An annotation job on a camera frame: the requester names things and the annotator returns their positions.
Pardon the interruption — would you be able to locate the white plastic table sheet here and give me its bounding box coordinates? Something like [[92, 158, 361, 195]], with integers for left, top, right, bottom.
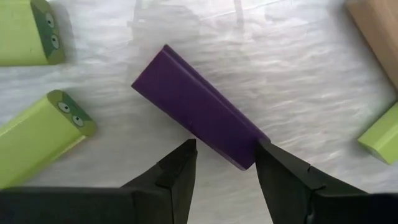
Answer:
[[0, 0, 398, 224]]

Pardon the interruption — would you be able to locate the purple wooden block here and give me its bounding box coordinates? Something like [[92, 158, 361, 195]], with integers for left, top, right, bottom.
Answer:
[[131, 44, 271, 171]]

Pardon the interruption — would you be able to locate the lime green wooden block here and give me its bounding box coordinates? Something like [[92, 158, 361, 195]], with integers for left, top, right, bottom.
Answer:
[[0, 89, 96, 190], [357, 101, 398, 166], [0, 0, 66, 67]]

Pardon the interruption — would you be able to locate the tan wooden block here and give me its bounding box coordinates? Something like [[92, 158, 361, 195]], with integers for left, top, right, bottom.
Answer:
[[345, 0, 398, 91]]

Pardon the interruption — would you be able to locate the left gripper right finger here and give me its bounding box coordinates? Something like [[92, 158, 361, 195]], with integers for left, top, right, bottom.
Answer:
[[254, 139, 371, 224]]

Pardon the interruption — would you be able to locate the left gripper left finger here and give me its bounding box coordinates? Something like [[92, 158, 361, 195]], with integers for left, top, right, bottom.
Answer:
[[120, 138, 198, 224]]

